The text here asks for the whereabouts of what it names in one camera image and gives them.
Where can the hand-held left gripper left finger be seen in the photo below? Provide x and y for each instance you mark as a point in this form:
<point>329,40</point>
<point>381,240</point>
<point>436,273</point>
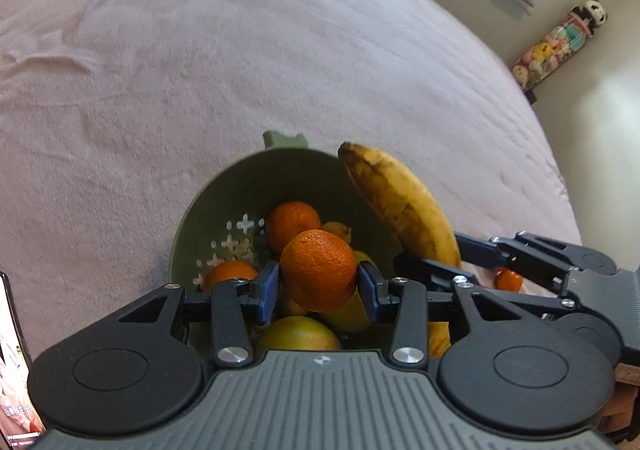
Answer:
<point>267,292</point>

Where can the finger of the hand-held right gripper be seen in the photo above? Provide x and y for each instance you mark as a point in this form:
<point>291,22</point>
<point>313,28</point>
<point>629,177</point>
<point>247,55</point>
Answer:
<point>475,251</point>
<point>435,270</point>

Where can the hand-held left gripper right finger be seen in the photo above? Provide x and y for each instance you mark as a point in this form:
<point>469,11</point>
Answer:
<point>370,290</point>

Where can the orange tangerine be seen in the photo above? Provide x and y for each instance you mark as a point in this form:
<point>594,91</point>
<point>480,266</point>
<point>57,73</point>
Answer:
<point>292,222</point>
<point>227,275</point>
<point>509,280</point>
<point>317,265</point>

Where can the brown kiwi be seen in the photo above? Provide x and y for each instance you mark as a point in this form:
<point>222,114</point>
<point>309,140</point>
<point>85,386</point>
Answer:
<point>337,230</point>

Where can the spotted yellow banana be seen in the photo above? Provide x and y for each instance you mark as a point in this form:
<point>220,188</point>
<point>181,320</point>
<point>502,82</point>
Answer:
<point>400,200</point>

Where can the green colander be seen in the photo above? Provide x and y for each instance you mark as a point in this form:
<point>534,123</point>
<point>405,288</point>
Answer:
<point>310,180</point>

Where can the brown box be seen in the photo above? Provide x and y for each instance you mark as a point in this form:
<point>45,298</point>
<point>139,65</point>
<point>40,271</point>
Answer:
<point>625,395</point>

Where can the hanging plush toy organiser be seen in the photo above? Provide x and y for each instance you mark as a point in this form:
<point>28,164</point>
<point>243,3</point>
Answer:
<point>545,50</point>

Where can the pink blanket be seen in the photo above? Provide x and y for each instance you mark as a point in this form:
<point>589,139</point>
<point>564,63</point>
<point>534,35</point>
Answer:
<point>175,55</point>

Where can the smartphone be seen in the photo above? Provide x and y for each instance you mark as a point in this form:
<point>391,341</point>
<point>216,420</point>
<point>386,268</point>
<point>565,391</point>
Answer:
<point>15,355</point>

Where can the panda plush toy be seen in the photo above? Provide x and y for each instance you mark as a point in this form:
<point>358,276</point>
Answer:
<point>592,12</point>

